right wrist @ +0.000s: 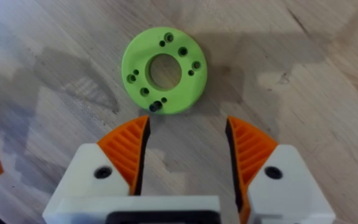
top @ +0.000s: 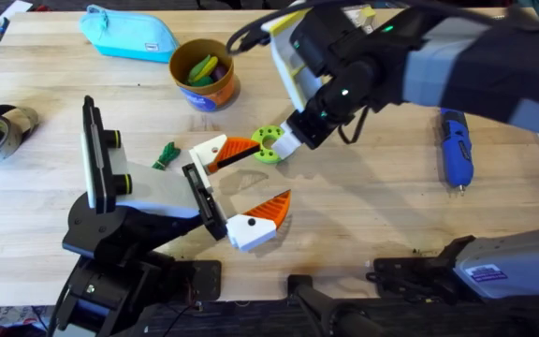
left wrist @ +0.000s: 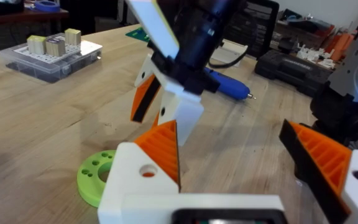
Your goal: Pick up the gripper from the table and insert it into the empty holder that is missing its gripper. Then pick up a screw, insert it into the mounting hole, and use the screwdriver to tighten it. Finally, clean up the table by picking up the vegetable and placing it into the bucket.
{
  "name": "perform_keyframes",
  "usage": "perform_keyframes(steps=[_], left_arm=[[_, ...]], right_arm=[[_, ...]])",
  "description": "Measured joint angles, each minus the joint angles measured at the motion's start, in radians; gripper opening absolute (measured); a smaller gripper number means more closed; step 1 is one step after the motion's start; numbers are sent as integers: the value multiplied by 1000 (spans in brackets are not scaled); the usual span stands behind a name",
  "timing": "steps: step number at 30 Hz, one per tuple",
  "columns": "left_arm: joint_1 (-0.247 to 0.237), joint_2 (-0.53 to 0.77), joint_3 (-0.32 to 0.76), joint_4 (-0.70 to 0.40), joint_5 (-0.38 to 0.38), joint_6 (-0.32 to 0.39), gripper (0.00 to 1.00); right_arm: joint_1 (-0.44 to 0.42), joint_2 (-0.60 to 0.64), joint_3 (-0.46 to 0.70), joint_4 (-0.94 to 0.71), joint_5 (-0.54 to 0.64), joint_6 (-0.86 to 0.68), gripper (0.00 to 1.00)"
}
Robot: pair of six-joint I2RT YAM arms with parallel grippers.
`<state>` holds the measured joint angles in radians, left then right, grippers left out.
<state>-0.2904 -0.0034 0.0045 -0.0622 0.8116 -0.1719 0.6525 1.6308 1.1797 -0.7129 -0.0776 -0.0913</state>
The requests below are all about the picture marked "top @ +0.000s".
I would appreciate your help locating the turquoise zip bag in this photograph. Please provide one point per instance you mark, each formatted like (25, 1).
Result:
(129, 35)

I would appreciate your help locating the left wrist upright black plate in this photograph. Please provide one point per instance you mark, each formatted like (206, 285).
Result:
(97, 159)

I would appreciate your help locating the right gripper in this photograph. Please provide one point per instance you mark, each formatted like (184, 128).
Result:
(368, 75)

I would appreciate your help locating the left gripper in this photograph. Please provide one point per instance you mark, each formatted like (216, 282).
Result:
(157, 189)

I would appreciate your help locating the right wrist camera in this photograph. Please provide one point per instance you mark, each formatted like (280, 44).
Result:
(318, 42)

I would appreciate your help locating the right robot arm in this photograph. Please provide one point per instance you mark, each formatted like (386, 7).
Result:
(508, 262)

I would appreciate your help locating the blue electric screwdriver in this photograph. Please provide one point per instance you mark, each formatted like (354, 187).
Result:
(456, 150)

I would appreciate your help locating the white and yellow box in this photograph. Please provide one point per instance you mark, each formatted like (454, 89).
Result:
(283, 61)

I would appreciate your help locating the small green toy vegetable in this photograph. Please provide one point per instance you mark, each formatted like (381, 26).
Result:
(167, 154)

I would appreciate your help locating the black camera stand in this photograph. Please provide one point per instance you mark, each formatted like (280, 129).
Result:
(316, 299)

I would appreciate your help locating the tan tape roll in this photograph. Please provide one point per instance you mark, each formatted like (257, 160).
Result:
(26, 122)

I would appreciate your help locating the green disc with holes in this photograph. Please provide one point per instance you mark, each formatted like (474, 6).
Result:
(262, 154)

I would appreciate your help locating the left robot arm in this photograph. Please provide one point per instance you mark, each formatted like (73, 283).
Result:
(110, 234)

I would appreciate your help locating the orange tub with toys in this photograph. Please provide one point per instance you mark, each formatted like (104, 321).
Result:
(213, 96)

